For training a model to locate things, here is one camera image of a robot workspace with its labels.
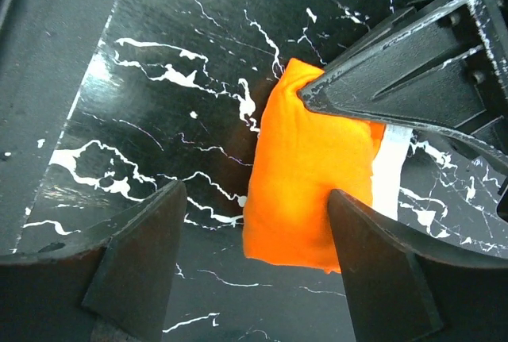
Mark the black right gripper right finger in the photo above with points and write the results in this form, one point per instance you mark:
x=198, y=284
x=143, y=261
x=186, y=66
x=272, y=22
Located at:
x=403, y=285

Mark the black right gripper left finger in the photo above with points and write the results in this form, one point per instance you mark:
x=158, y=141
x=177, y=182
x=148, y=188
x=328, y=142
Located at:
x=110, y=282

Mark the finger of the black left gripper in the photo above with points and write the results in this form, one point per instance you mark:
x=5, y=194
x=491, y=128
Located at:
x=440, y=66

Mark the orange underwear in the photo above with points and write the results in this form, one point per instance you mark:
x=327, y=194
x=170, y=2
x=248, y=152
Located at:
x=300, y=158

